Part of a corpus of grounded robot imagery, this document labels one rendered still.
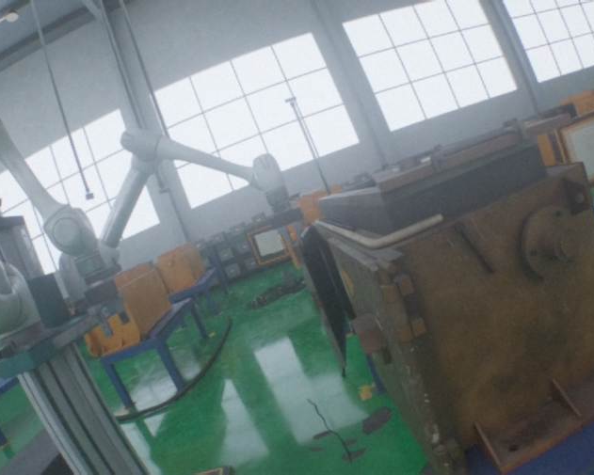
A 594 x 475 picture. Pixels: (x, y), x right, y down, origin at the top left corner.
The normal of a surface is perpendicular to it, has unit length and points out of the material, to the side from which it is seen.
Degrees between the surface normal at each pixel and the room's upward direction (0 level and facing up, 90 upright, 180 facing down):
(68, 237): 98
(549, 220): 90
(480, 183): 90
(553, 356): 90
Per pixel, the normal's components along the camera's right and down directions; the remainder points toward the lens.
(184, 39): 0.06, 0.08
